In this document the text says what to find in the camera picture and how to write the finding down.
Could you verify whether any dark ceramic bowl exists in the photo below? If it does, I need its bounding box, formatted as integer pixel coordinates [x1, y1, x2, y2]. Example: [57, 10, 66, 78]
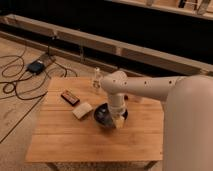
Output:
[94, 103, 128, 129]

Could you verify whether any beige sponge block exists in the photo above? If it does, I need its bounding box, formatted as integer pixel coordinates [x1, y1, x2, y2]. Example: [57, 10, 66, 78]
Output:
[72, 102, 93, 119]

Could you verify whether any wooden table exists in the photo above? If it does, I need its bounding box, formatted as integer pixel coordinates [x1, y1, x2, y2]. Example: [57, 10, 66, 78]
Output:
[26, 77, 163, 163]

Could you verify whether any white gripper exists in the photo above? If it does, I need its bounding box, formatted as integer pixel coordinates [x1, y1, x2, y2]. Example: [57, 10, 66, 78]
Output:
[108, 94, 126, 129]

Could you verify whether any translucent plastic cup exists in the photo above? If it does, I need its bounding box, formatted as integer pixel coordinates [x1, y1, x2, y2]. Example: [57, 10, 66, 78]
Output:
[133, 95, 143, 103]

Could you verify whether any clear plastic bottle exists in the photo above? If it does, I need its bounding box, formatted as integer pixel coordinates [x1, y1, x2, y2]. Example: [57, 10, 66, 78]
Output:
[92, 67, 102, 94]

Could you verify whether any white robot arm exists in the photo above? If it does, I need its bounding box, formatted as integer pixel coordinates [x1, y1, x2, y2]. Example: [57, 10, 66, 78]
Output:
[101, 71, 213, 171]

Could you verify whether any dark brown rectangular box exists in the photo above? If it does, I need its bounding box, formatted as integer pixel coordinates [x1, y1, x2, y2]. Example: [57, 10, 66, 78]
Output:
[61, 90, 80, 106]

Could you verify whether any blue power adapter box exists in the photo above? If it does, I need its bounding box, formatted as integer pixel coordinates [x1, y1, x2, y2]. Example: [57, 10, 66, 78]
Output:
[27, 61, 45, 75]

